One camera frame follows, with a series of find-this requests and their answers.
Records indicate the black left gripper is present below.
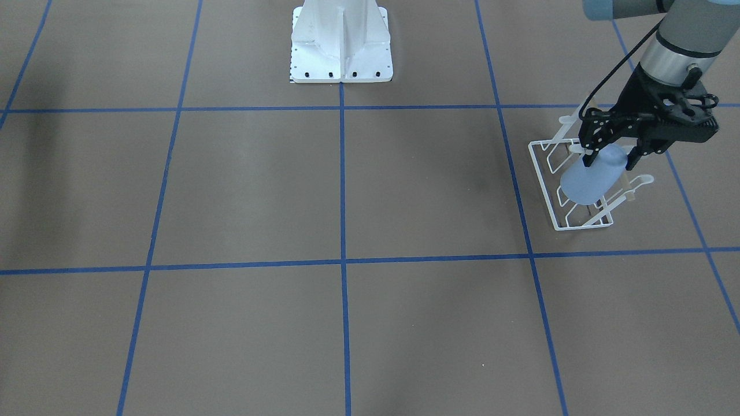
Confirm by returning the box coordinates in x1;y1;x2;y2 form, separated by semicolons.
578;66;719;171

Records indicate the light blue plastic cup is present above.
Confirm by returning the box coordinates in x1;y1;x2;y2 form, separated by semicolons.
560;144;627;205

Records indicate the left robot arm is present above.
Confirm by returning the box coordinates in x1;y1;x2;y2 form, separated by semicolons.
579;1;739;170

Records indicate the white wire cup holder rack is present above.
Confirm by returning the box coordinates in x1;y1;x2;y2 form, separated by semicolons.
528;110;654;231

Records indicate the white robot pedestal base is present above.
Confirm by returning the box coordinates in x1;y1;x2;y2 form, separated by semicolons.
289;1;394;84

